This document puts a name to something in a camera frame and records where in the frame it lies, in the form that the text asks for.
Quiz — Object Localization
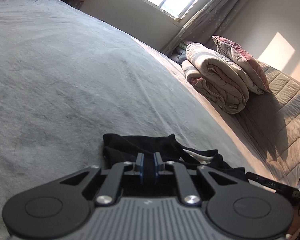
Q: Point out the beige and black sweatshirt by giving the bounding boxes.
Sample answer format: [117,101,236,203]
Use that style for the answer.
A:
[103,133,248,181]

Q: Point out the dark clothes by curtain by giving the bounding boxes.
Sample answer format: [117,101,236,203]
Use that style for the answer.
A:
[170,40,192,65]

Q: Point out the quilted grey bedspread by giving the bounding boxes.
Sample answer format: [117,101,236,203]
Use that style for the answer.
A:
[235,62,300,186]

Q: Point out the folded beige pink quilt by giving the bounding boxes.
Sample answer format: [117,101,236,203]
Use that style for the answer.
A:
[181,43,249,114]

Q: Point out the grey fleece bed blanket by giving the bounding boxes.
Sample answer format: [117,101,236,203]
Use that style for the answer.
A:
[0,0,264,239]

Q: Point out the pink beige pillow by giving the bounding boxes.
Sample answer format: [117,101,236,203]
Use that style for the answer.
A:
[211,36,270,93]

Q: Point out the patterned window curtain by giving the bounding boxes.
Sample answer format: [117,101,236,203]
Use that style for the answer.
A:
[161,0,248,56]

